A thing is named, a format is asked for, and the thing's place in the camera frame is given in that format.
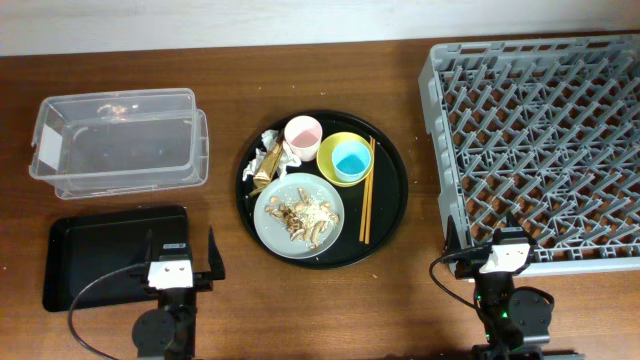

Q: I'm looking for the wooden chopstick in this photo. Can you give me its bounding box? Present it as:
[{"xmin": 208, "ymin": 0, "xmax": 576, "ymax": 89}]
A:
[
  {"xmin": 363, "ymin": 137, "xmax": 376, "ymax": 245},
  {"xmin": 359, "ymin": 137, "xmax": 375, "ymax": 244}
]

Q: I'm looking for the grey round plate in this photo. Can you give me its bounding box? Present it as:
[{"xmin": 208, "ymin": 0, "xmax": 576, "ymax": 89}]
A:
[{"xmin": 253, "ymin": 173, "xmax": 344, "ymax": 260}]

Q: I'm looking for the peanut shells and rice waste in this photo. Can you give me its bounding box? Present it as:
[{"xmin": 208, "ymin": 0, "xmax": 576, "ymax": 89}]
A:
[{"xmin": 264, "ymin": 188, "xmax": 341, "ymax": 249}]

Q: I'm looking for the light blue plastic cup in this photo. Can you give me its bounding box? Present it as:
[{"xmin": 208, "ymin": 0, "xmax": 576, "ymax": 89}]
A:
[{"xmin": 331, "ymin": 141, "xmax": 372, "ymax": 182}]

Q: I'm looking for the white paper napkin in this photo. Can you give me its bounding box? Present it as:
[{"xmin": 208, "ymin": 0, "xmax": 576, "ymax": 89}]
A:
[{"xmin": 242, "ymin": 130, "xmax": 302, "ymax": 181}]

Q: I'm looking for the yellow plastic bowl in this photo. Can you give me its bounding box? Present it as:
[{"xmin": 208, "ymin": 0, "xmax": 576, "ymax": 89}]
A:
[{"xmin": 316, "ymin": 132, "xmax": 371, "ymax": 187}]

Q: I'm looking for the pink plastic cup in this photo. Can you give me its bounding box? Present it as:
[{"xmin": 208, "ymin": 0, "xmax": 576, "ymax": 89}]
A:
[{"xmin": 284, "ymin": 115, "xmax": 323, "ymax": 162}]

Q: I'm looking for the gold snack wrapper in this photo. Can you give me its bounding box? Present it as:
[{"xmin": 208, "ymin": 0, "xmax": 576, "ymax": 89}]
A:
[{"xmin": 249, "ymin": 137, "xmax": 283, "ymax": 197}]

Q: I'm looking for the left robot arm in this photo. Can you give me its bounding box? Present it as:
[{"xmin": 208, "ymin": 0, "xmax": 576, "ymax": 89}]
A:
[{"xmin": 132, "ymin": 231, "xmax": 226, "ymax": 359}]

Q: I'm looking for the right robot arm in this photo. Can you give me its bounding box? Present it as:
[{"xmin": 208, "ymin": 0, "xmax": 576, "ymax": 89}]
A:
[{"xmin": 442, "ymin": 212, "xmax": 555, "ymax": 360}]

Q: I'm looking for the black rectangular food-waste tray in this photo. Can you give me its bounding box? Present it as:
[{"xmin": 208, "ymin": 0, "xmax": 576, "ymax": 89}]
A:
[{"xmin": 42, "ymin": 205, "xmax": 188, "ymax": 312}]

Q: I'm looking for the grey plastic dishwasher rack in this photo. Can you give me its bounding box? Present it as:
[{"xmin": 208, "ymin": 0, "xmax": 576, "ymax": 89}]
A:
[{"xmin": 419, "ymin": 35, "xmax": 639, "ymax": 276}]

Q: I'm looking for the clear plastic waste bin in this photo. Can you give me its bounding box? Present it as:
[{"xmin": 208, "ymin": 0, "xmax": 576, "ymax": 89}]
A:
[{"xmin": 29, "ymin": 88, "xmax": 210, "ymax": 200}]

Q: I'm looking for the round black serving tray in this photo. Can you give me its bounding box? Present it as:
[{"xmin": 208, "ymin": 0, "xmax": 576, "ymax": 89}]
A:
[{"xmin": 235, "ymin": 110, "xmax": 409, "ymax": 270}]

